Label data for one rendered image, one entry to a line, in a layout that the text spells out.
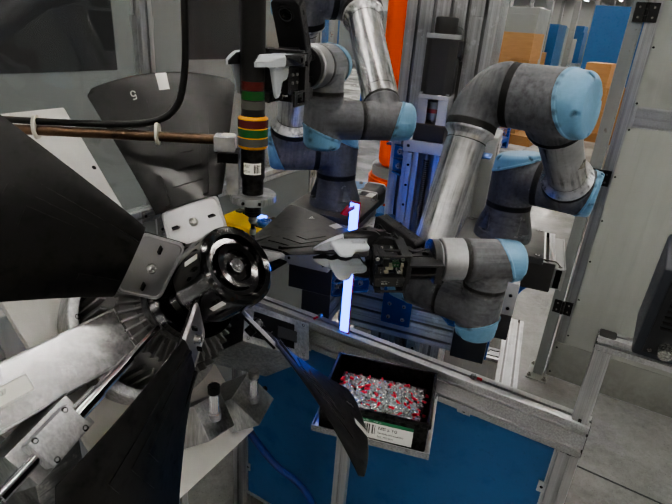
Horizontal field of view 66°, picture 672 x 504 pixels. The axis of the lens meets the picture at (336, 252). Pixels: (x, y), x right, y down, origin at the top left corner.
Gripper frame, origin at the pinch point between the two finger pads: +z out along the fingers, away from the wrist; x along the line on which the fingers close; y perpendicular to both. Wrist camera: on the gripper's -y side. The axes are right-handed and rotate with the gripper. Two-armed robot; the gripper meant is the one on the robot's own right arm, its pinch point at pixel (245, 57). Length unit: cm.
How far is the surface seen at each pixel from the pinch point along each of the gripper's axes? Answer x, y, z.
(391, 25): 85, -8, -396
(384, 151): 74, 94, -376
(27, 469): 6, 42, 37
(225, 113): 8.7, 9.5, -8.7
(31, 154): 13.7, 10.6, 23.4
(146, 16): 62, -4, -57
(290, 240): -3.0, 29.7, -9.9
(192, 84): 14.9, 5.6, -8.9
